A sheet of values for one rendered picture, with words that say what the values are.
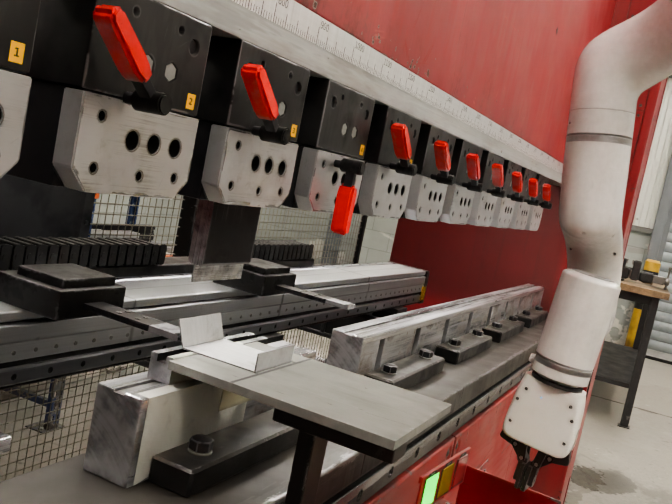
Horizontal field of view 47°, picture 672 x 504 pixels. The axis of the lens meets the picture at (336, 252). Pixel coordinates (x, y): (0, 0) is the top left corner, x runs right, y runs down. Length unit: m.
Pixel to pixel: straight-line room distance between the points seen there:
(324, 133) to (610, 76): 0.41
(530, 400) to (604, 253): 0.24
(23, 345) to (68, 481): 0.26
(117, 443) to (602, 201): 0.70
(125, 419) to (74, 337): 0.31
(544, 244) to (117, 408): 2.30
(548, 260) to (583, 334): 1.82
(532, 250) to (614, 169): 1.84
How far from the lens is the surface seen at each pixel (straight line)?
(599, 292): 1.13
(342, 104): 1.00
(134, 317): 0.98
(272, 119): 0.79
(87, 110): 0.63
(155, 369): 0.87
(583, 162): 1.13
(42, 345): 1.07
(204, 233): 0.85
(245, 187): 0.83
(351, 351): 1.30
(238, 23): 0.79
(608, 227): 1.13
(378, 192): 1.16
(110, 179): 0.66
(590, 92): 1.14
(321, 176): 0.98
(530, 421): 1.18
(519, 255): 2.96
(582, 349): 1.14
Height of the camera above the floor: 1.23
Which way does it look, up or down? 6 degrees down
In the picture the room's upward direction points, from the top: 12 degrees clockwise
